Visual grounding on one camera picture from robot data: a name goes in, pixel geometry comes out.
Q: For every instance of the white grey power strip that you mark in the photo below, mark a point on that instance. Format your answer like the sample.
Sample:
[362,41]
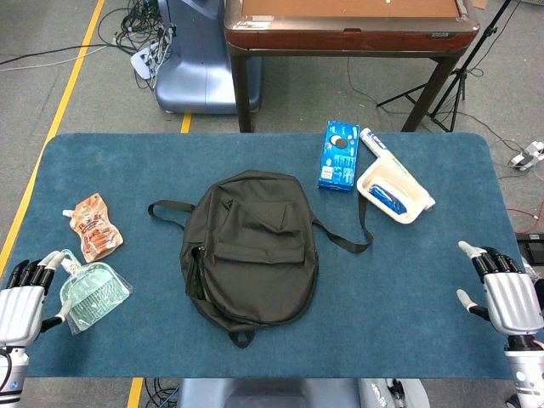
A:
[527,155]

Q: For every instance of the black fabric backpack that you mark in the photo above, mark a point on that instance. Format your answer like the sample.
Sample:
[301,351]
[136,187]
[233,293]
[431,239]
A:
[255,255]

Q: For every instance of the black tripod stand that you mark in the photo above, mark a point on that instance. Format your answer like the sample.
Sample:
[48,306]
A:
[457,85]

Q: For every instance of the blue felt table cover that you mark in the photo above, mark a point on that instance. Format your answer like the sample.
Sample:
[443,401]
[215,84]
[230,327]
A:
[382,297]

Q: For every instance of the black floor device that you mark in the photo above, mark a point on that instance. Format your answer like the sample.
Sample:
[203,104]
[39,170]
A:
[531,246]

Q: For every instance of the green transparent pouch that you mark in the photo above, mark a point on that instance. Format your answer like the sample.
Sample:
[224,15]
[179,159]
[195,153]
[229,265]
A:
[91,295]

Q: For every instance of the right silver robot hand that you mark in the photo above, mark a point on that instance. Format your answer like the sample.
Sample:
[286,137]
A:
[512,302]

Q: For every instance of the white power strip with plugs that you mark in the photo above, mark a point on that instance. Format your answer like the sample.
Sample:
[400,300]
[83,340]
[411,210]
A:
[142,61]

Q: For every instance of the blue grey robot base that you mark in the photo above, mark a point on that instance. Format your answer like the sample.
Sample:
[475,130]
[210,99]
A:
[191,64]

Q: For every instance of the grey own robot base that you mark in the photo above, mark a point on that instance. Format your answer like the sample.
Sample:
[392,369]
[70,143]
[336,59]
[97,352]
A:
[276,393]

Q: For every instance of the orange spouted sauce pouch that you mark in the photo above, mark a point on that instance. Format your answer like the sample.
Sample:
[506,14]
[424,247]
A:
[95,231]

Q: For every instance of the beige plastic tray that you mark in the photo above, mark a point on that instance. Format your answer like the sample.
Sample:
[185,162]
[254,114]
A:
[408,187]

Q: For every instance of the white toothpaste tube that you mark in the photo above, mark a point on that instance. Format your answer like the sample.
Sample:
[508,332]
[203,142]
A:
[382,149]

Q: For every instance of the blue snack packet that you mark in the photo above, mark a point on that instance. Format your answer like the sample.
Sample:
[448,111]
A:
[389,199]

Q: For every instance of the blue cookie box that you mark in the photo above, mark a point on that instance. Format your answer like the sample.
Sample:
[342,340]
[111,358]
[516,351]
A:
[339,157]

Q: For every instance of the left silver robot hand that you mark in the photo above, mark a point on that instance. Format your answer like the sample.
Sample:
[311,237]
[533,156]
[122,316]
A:
[21,306]

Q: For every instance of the brown mahjong table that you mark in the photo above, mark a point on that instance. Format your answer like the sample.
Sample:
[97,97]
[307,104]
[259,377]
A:
[348,25]

